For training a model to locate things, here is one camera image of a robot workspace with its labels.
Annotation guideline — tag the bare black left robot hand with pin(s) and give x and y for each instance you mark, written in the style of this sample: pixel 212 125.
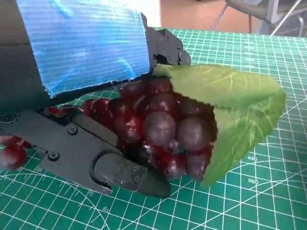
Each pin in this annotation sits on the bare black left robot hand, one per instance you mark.
pixel 84 48

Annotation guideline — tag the purple toy grapes with leaf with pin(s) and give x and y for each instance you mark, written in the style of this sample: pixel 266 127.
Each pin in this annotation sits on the purple toy grapes with leaf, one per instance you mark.
pixel 163 127

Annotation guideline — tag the silver-legged chair with casters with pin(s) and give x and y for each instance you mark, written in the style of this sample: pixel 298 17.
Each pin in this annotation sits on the silver-legged chair with casters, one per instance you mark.
pixel 244 6

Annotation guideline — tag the green cutting mat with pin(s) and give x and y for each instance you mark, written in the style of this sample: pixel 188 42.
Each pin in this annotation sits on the green cutting mat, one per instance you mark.
pixel 239 203

